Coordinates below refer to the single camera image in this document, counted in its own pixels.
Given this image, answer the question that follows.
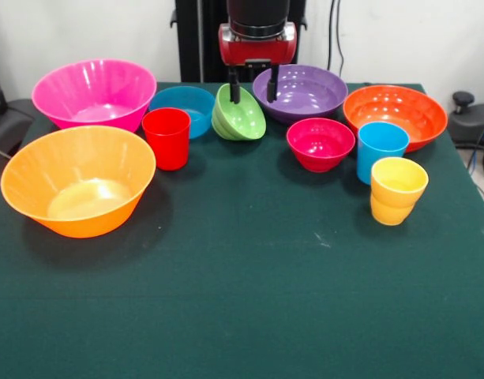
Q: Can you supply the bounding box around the large orange bowl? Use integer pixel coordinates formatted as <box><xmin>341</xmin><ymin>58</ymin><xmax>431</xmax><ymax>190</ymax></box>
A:
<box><xmin>0</xmin><ymin>125</ymin><xmax>158</xmax><ymax>239</ymax></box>

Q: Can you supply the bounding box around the black pedestal foot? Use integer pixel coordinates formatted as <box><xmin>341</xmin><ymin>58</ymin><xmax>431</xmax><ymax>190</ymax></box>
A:
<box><xmin>0</xmin><ymin>98</ymin><xmax>37</xmax><ymax>159</ymax></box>
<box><xmin>448</xmin><ymin>90</ymin><xmax>484</xmax><ymax>148</ymax></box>

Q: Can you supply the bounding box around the blue bowl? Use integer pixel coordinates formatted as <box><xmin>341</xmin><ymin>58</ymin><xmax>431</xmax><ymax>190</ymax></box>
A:
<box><xmin>148</xmin><ymin>85</ymin><xmax>217</xmax><ymax>140</ymax></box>

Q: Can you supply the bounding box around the purple bowl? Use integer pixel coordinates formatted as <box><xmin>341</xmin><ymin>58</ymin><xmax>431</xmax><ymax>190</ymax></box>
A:
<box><xmin>252</xmin><ymin>64</ymin><xmax>349</xmax><ymax>126</ymax></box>

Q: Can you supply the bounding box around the dark green tablecloth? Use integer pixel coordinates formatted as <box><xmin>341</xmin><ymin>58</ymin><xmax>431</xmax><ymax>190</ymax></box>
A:
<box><xmin>0</xmin><ymin>81</ymin><xmax>484</xmax><ymax>379</ymax></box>

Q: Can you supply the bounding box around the red-orange bowl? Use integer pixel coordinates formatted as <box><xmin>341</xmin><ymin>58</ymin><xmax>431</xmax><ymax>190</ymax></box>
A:
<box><xmin>342</xmin><ymin>84</ymin><xmax>449</xmax><ymax>154</ymax></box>

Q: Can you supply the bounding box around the green bowl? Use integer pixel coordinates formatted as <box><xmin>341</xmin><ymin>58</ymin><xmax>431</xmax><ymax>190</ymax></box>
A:
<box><xmin>211</xmin><ymin>82</ymin><xmax>268</xmax><ymax>142</ymax></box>

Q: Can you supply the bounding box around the red cup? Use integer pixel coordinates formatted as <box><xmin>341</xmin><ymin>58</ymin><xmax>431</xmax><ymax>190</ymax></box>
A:
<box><xmin>141</xmin><ymin>107</ymin><xmax>192</xmax><ymax>172</ymax></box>

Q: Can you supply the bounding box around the black hanging cable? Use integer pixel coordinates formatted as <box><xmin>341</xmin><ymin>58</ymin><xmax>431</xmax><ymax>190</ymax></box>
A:
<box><xmin>327</xmin><ymin>0</ymin><xmax>347</xmax><ymax>78</ymax></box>

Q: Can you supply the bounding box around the small crimson bowl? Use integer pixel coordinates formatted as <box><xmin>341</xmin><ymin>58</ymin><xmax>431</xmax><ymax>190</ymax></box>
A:
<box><xmin>286</xmin><ymin>117</ymin><xmax>357</xmax><ymax>174</ymax></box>

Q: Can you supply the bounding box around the large pink bowl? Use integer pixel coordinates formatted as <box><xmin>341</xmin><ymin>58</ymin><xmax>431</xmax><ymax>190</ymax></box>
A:
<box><xmin>31</xmin><ymin>58</ymin><xmax>159</xmax><ymax>134</ymax></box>

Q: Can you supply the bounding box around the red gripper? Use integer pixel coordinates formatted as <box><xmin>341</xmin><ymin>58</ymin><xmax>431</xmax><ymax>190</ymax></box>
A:
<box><xmin>218</xmin><ymin>21</ymin><xmax>298</xmax><ymax>105</ymax></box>

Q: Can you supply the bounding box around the yellow cup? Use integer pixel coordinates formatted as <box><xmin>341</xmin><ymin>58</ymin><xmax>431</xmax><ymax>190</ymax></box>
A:
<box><xmin>370</xmin><ymin>156</ymin><xmax>430</xmax><ymax>227</ymax></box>

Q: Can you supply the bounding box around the blue cup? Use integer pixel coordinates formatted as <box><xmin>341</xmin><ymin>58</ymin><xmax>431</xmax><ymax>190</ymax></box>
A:
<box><xmin>356</xmin><ymin>121</ymin><xmax>411</xmax><ymax>186</ymax></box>

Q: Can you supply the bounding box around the blue cable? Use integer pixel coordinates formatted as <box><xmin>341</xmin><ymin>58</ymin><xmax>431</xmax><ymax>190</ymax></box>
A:
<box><xmin>466</xmin><ymin>110</ymin><xmax>484</xmax><ymax>174</ymax></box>

